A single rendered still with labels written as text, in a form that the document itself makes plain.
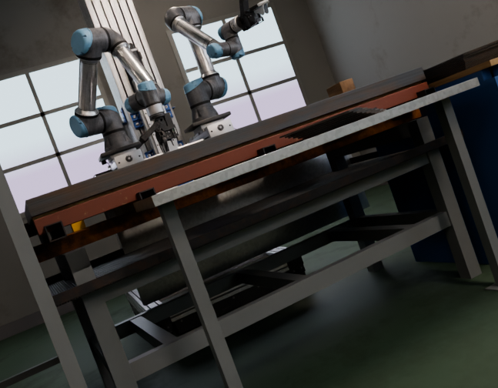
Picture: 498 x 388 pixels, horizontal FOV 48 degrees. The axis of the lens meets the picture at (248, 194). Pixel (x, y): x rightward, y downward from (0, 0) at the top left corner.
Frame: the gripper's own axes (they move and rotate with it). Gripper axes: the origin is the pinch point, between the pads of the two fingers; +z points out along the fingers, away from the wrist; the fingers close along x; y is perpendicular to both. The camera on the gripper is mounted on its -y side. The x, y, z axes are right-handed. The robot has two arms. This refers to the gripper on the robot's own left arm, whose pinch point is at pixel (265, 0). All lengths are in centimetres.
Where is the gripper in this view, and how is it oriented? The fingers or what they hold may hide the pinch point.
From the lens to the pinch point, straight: 289.4
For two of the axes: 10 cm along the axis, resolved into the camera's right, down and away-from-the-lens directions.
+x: -6.1, 4.1, -6.8
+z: 6.7, -2.0, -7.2
